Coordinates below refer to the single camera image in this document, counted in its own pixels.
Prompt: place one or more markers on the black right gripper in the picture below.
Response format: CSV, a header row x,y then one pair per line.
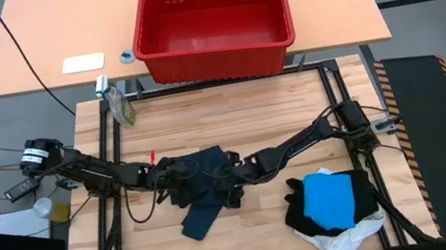
x,y
240,172

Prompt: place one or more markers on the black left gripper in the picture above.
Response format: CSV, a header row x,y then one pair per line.
x,y
172,174

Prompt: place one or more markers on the small dark navy garment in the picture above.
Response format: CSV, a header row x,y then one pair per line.
x,y
202,219

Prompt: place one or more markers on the blue garment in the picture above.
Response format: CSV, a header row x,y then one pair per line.
x,y
329,202

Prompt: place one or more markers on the red plastic laundry bin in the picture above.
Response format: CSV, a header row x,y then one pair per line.
x,y
217,62

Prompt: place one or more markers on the white button shirt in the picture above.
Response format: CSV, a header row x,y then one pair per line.
x,y
342,243

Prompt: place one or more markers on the black garment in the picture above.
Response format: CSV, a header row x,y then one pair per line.
x,y
363,192

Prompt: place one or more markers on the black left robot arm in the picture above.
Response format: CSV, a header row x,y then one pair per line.
x,y
94,171

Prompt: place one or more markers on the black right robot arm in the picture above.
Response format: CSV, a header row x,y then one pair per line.
x,y
298,142

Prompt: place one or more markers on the yellow item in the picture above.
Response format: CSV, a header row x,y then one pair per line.
x,y
60,212

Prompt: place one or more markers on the small grey round object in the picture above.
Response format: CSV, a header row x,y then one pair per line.
x,y
126,56

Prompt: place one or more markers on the white paper cup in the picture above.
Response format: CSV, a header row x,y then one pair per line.
x,y
42,207

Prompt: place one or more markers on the white card on desk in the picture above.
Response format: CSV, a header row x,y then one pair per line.
x,y
83,63

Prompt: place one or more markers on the black power adapter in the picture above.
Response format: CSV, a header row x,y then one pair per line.
x,y
21,189

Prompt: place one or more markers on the white box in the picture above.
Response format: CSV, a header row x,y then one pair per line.
x,y
17,227

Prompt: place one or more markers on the light wooden desk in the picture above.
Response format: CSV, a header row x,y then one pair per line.
x,y
52,26

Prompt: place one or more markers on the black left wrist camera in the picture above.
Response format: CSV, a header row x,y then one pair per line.
x,y
175,198

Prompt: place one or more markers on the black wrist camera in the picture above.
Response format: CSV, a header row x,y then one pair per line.
x,y
235,198
175,198

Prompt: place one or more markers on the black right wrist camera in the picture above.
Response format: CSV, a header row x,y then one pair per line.
x,y
235,198

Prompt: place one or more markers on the black frame crossbar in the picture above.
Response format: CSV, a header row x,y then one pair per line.
x,y
220,82

